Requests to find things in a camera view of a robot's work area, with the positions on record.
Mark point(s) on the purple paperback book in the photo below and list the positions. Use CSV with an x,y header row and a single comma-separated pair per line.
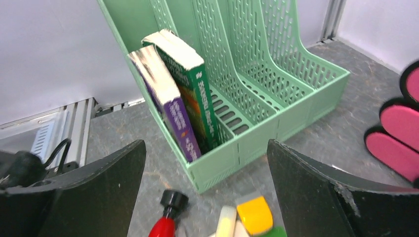
x,y
167,97

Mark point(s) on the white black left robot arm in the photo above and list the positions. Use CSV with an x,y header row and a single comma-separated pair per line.
x,y
23,168

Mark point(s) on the yellow eraser block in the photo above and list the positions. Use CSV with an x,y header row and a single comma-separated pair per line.
x,y
255,213

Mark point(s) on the yellow highlighter marker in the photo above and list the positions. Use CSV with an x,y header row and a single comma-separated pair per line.
x,y
228,224

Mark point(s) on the black pink drawer organizer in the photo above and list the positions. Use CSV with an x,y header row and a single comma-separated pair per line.
x,y
395,140

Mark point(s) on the white cable duct strip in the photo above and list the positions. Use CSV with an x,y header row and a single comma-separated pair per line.
x,y
42,140

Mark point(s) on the red black stamp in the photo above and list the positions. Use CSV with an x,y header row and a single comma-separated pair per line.
x,y
174,203

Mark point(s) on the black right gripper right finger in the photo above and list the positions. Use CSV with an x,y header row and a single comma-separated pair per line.
x,y
318,200

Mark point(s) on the green mesh file rack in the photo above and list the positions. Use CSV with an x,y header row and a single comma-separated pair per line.
x,y
266,84

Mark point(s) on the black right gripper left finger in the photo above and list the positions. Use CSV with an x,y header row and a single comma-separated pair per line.
x,y
95,200

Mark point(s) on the green clip file folder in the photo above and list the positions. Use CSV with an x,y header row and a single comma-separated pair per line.
x,y
275,232

